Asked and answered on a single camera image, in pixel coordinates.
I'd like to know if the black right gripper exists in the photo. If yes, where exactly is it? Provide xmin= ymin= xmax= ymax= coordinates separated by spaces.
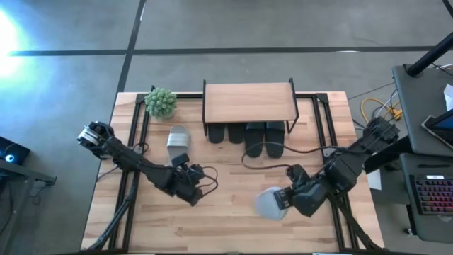
xmin=274 ymin=164 xmax=333 ymax=217

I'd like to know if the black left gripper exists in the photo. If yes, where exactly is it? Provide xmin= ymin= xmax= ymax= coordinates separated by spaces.
xmin=166 ymin=152 xmax=207 ymax=208

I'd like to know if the light grey slide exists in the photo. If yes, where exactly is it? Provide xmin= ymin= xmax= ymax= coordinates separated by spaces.
xmin=166 ymin=124 xmax=193 ymax=166
xmin=253 ymin=186 xmax=289 ymax=222

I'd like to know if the small black slide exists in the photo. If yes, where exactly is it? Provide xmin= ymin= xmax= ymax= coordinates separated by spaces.
xmin=207 ymin=123 xmax=227 ymax=145
xmin=226 ymin=123 xmax=246 ymax=145

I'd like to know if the large dark slide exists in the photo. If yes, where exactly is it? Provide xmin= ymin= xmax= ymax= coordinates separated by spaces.
xmin=265 ymin=121 xmax=286 ymax=159
xmin=243 ymin=122 xmax=266 ymax=159

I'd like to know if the green plant in white pot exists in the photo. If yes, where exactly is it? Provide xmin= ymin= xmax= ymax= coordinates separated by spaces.
xmin=144 ymin=87 xmax=178 ymax=120

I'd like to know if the grey side desk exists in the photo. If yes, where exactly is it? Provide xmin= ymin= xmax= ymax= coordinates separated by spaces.
xmin=398 ymin=152 xmax=453 ymax=245
xmin=391 ymin=63 xmax=453 ymax=157

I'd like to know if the backlit keyboard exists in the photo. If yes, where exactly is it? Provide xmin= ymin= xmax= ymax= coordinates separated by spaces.
xmin=409 ymin=174 xmax=453 ymax=216

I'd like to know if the black device with blue light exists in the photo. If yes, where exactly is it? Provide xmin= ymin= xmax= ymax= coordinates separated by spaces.
xmin=0 ymin=136 xmax=31 ymax=166

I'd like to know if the white paper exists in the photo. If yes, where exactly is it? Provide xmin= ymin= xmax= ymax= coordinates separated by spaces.
xmin=443 ymin=83 xmax=453 ymax=111

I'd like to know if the black pole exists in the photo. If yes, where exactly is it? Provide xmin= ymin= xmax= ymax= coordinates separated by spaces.
xmin=406 ymin=30 xmax=453 ymax=77

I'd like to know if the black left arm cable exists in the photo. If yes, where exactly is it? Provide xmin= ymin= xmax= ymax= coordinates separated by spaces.
xmin=193 ymin=165 xmax=219 ymax=196

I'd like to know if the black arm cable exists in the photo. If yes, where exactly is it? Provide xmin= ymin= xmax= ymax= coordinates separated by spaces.
xmin=193 ymin=165 xmax=219 ymax=196
xmin=241 ymin=141 xmax=340 ymax=171

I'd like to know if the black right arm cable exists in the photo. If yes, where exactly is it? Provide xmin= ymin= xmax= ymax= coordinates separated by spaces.
xmin=241 ymin=141 xmax=340 ymax=171

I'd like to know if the wooden shelf black frame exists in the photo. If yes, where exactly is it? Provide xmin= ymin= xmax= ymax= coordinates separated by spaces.
xmin=202 ymin=77 xmax=300 ymax=137

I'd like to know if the yellow cable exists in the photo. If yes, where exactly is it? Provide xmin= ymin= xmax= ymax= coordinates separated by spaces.
xmin=360 ymin=97 xmax=403 ymax=124

